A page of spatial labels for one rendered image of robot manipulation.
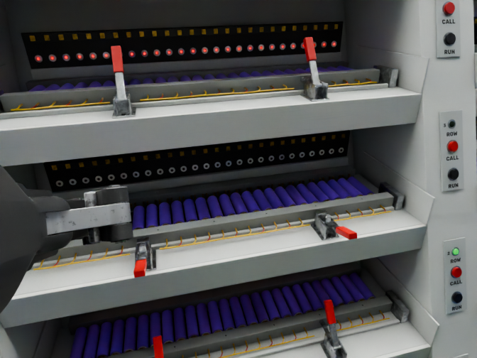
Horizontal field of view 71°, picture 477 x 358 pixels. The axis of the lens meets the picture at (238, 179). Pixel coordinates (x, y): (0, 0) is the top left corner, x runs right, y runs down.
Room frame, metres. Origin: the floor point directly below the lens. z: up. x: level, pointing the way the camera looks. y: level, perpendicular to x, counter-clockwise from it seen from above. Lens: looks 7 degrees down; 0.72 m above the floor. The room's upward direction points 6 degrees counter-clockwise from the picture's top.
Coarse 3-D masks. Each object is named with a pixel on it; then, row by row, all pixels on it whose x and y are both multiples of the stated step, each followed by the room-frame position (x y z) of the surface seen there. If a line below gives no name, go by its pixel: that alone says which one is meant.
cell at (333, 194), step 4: (320, 184) 0.60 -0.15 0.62; (324, 184) 0.59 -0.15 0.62; (320, 188) 0.59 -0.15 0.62; (324, 188) 0.58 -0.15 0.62; (328, 188) 0.58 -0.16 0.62; (324, 192) 0.58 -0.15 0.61; (328, 192) 0.57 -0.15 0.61; (332, 192) 0.56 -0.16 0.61; (328, 196) 0.57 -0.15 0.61; (332, 196) 0.56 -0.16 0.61; (336, 196) 0.55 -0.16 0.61
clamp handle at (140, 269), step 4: (140, 248) 0.42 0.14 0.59; (144, 248) 0.43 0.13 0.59; (144, 252) 0.43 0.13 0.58; (140, 256) 0.41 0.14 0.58; (144, 256) 0.41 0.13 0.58; (140, 260) 0.39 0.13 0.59; (144, 260) 0.39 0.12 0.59; (136, 264) 0.38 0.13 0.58; (140, 264) 0.38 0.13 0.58; (144, 264) 0.38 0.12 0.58; (136, 268) 0.37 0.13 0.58; (140, 268) 0.37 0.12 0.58; (144, 268) 0.37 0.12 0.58; (136, 272) 0.36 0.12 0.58; (140, 272) 0.36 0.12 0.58; (144, 272) 0.36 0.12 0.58; (136, 276) 0.36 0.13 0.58; (140, 276) 0.36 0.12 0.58
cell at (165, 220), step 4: (160, 204) 0.55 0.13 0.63; (164, 204) 0.55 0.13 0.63; (168, 204) 0.55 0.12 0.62; (160, 208) 0.54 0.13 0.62; (164, 208) 0.53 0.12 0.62; (168, 208) 0.54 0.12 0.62; (160, 212) 0.52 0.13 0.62; (164, 212) 0.52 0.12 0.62; (168, 212) 0.53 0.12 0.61; (160, 216) 0.52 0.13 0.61; (164, 216) 0.51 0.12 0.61; (168, 216) 0.51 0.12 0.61; (160, 220) 0.50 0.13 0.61; (164, 220) 0.50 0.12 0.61; (168, 220) 0.50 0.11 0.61; (160, 224) 0.49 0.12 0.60
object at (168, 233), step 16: (384, 192) 0.55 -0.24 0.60; (288, 208) 0.51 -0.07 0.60; (304, 208) 0.51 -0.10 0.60; (320, 208) 0.51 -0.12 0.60; (336, 208) 0.52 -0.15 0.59; (352, 208) 0.53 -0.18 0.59; (368, 208) 0.54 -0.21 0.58; (384, 208) 0.53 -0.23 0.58; (176, 224) 0.48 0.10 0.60; (192, 224) 0.48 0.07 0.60; (208, 224) 0.48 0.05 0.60; (224, 224) 0.48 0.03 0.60; (240, 224) 0.49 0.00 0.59; (256, 224) 0.50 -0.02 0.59; (272, 224) 0.50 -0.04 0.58; (80, 240) 0.45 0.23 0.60; (128, 240) 0.46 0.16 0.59; (160, 240) 0.47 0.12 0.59; (176, 240) 0.47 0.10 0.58; (208, 240) 0.47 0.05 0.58; (64, 256) 0.44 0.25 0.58; (112, 256) 0.44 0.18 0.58
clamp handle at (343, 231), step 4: (328, 216) 0.48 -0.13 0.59; (324, 220) 0.48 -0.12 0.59; (328, 220) 0.48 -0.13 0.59; (328, 224) 0.47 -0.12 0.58; (332, 224) 0.47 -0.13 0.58; (332, 228) 0.46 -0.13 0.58; (336, 228) 0.44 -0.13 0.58; (340, 228) 0.44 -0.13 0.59; (344, 228) 0.44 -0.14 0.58; (336, 232) 0.44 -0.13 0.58; (340, 232) 0.43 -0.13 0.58; (344, 232) 0.42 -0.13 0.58; (348, 232) 0.42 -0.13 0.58; (352, 232) 0.42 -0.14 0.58; (356, 232) 0.41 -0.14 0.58; (344, 236) 0.42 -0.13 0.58; (348, 236) 0.41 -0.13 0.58; (352, 236) 0.41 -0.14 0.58; (356, 236) 0.41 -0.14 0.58
